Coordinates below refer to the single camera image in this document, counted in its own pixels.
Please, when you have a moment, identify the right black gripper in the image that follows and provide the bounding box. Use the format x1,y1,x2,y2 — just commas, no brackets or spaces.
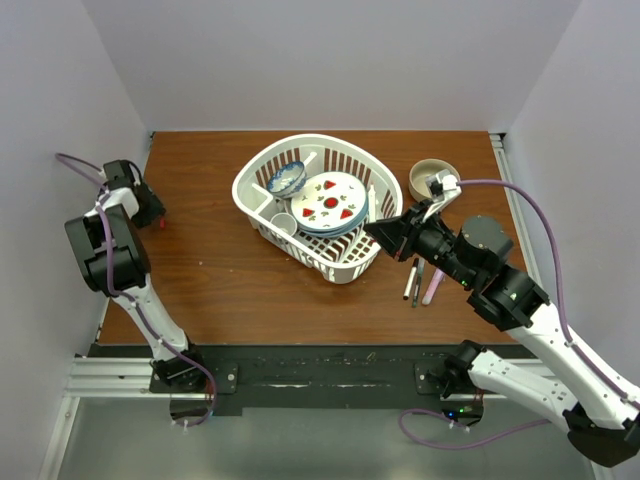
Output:
364,198,477,288

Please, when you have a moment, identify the pink highlighter pen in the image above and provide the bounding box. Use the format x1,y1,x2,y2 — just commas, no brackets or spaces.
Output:
422,269,445,305

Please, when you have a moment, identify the white plastic dish basket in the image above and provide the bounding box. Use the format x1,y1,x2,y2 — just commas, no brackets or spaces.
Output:
231,133,403,284

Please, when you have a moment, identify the blue white patterned bowl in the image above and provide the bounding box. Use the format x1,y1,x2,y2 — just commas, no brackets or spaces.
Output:
266,161,307,199

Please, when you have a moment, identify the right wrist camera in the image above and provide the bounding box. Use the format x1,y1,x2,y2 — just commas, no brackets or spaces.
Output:
423,169,461,221

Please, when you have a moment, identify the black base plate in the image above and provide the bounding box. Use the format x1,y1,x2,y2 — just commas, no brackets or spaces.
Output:
148,343,531,417

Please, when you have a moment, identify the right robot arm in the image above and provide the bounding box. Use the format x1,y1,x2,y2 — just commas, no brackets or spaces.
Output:
364,202,639,468

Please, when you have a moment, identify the beige ceramic bowl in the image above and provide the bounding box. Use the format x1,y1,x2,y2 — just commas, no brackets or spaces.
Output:
408,158,460,202

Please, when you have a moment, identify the small white cup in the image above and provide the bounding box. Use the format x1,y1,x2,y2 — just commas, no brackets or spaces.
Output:
270,212,298,236

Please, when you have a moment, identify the watermelon pattern plate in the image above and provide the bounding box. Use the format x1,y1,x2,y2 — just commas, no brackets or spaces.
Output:
290,172,368,233

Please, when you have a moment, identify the white pen with black tip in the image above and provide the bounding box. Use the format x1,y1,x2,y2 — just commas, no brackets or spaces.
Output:
403,258,419,300

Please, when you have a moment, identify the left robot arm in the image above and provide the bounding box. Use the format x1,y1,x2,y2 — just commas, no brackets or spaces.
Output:
56,153,213,392

